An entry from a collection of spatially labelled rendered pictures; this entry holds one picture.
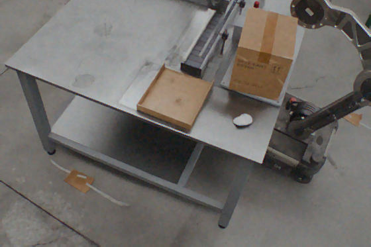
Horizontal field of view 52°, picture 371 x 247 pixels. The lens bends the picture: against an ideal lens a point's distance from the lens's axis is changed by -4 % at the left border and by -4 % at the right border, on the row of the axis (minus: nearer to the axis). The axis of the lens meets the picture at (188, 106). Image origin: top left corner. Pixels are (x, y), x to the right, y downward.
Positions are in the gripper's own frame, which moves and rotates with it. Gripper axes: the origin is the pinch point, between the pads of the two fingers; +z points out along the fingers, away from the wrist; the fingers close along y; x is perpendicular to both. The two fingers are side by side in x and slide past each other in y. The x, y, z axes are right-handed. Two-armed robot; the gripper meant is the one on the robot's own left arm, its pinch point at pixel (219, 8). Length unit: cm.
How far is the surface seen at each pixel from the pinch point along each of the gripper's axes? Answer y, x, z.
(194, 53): 0.7, 29.3, -16.6
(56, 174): 63, 126, 18
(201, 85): -9.2, 42.6, -22.2
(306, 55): -60, -18, 137
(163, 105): 2, 58, -35
